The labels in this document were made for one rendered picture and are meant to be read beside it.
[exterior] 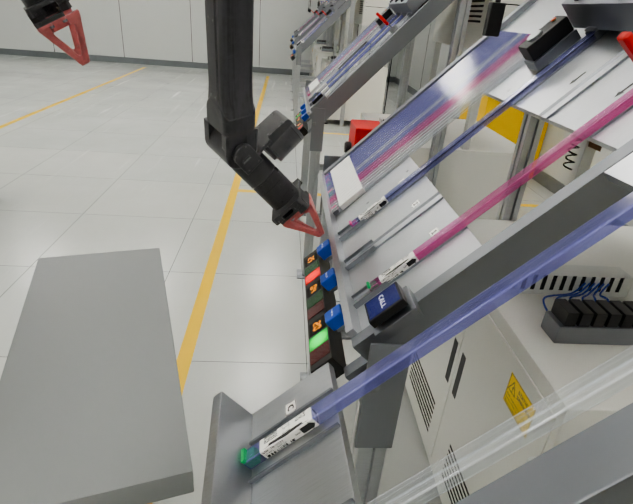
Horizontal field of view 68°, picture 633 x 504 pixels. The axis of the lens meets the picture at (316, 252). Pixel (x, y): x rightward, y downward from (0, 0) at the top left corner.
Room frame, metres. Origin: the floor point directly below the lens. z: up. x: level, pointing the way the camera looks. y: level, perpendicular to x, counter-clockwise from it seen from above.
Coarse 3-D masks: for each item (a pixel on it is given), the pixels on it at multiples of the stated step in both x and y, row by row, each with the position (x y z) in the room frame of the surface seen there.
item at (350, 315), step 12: (324, 180) 1.10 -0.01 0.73; (324, 192) 1.01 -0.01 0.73; (324, 204) 0.94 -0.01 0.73; (336, 228) 0.83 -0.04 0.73; (336, 240) 0.76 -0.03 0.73; (336, 252) 0.71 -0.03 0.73; (336, 264) 0.68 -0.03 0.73; (336, 276) 0.64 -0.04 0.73; (348, 276) 0.66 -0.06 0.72; (348, 288) 0.61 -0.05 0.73; (348, 300) 0.57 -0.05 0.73; (348, 312) 0.54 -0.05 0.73; (348, 324) 0.51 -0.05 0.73
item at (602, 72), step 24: (552, 0) 1.13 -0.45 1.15; (528, 24) 1.10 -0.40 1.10; (600, 48) 0.79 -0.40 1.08; (528, 72) 0.89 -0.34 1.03; (576, 72) 0.77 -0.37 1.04; (600, 72) 0.72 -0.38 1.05; (624, 72) 0.68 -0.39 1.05; (504, 96) 0.87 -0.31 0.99; (528, 96) 0.81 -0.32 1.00; (552, 96) 0.75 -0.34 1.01; (576, 96) 0.70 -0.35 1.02; (600, 96) 0.66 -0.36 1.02; (552, 120) 0.69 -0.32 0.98; (576, 120) 0.65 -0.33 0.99; (624, 120) 0.58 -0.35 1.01; (600, 144) 0.58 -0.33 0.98
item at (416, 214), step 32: (384, 192) 0.85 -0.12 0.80; (416, 192) 0.76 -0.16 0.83; (384, 224) 0.74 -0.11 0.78; (416, 224) 0.67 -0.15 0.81; (352, 256) 0.70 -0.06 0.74; (384, 256) 0.65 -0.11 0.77; (448, 256) 0.55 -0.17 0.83; (352, 288) 0.62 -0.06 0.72; (384, 288) 0.57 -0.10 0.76; (416, 288) 0.53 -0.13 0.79
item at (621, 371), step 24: (624, 360) 0.22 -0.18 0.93; (576, 384) 0.22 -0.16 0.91; (600, 384) 0.21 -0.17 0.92; (624, 384) 0.21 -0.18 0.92; (528, 408) 0.22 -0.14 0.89; (552, 408) 0.21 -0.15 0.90; (576, 408) 0.21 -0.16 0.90; (504, 432) 0.21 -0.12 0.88; (528, 432) 0.21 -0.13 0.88; (456, 456) 0.21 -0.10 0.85; (480, 456) 0.20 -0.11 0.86; (504, 456) 0.20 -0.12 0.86; (408, 480) 0.21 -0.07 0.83; (432, 480) 0.20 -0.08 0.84; (456, 480) 0.20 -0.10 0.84
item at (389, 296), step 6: (390, 288) 0.49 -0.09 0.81; (384, 294) 0.49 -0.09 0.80; (390, 294) 0.48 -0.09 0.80; (396, 294) 0.47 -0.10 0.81; (372, 300) 0.49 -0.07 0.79; (378, 300) 0.48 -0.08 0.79; (384, 300) 0.47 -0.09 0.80; (390, 300) 0.47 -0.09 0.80; (396, 300) 0.46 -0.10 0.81; (366, 306) 0.49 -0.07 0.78; (372, 306) 0.48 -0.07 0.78; (378, 306) 0.47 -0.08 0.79; (384, 306) 0.46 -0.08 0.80; (372, 312) 0.47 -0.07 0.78; (378, 312) 0.46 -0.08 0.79
